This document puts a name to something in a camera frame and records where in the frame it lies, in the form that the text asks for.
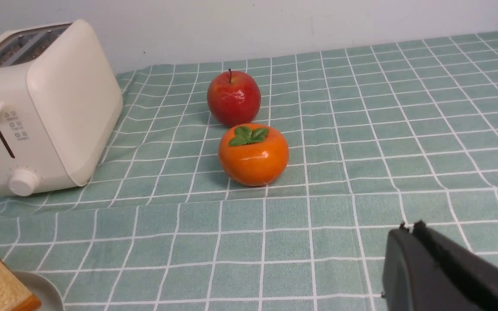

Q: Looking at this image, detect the red apple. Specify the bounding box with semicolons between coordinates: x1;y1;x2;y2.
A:
206;68;262;128

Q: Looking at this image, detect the grey plate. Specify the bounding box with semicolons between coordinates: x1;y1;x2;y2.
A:
12;270;65;311

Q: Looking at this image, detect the green checkered tablecloth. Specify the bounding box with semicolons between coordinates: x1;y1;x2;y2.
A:
0;32;498;311

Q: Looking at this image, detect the orange persimmon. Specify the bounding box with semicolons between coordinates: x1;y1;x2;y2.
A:
217;123;289;187

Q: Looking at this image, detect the white toaster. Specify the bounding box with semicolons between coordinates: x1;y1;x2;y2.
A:
0;19;123;197

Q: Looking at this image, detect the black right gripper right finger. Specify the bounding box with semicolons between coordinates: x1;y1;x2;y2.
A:
412;220;498;311

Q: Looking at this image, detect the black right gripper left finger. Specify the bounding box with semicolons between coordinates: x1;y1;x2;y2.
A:
382;223;465;311

